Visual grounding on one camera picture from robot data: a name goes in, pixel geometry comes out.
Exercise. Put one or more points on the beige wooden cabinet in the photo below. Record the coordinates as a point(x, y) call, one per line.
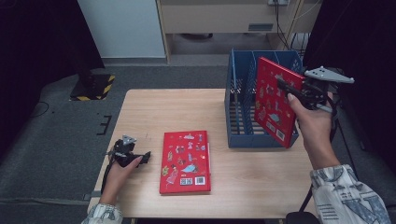
point(218, 18)

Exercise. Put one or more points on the white power socket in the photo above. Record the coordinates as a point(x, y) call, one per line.
point(278, 2)

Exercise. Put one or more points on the blue picture book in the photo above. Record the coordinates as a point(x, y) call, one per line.
point(234, 71)

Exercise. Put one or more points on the black stand base yellow stripes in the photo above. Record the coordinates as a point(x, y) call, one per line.
point(93, 87)

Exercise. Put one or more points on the white panel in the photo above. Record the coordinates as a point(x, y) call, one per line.
point(124, 28)

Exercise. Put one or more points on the grey tape strip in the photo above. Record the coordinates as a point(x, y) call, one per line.
point(93, 195)

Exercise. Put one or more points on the black rounded object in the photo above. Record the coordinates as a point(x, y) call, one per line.
point(300, 217)

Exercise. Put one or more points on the red picture book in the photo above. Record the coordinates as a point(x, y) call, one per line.
point(183, 161)
point(271, 109)

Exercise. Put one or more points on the person's left hand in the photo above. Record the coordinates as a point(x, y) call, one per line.
point(115, 183)

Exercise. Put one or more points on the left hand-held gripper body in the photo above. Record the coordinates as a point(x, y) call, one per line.
point(124, 154)

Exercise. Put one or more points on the black curtain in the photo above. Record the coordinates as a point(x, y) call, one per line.
point(373, 40)
point(37, 46)

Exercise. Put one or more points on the blue plastic file rack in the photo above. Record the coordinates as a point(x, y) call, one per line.
point(243, 138)

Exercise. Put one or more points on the person's right hand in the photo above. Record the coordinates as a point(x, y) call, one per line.
point(316, 127)

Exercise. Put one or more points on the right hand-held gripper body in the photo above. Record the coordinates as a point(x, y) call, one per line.
point(317, 93)

